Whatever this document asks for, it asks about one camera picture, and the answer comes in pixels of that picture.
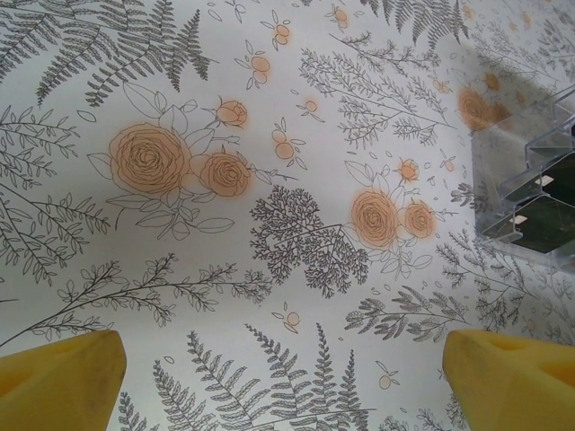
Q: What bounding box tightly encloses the clear acrylic card stand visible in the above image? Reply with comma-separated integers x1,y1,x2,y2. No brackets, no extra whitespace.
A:
466,84,575,270

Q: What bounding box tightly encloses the floral table cover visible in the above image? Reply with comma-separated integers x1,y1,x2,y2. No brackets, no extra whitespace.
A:
0,0,575,431

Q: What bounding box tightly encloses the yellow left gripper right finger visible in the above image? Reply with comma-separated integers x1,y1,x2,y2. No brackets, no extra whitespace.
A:
442,328,575,431

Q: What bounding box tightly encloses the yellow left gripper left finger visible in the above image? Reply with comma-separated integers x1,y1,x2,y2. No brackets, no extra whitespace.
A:
0,330,128,431

